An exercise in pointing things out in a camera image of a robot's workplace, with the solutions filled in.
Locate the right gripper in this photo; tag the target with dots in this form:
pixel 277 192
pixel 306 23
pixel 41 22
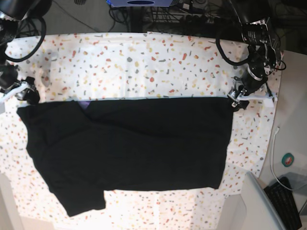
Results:
pixel 27 91

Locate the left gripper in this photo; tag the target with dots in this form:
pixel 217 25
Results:
pixel 242 87

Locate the black t-shirt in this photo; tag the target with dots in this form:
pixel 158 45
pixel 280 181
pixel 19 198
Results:
pixel 135 145

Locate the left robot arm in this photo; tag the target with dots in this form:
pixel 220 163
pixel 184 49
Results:
pixel 264 55

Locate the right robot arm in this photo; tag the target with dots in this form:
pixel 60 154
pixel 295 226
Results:
pixel 12 14

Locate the terrazzo patterned tablecloth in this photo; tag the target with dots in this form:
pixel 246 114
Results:
pixel 126 66

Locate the green tape roll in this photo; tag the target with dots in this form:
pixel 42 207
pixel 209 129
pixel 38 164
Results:
pixel 288 160

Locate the black keyboard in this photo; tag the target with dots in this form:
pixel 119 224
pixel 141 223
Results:
pixel 284 203

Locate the blue box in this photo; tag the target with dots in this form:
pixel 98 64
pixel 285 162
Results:
pixel 139 3

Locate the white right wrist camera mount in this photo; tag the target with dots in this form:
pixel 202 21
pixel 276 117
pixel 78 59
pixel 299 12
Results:
pixel 23 86

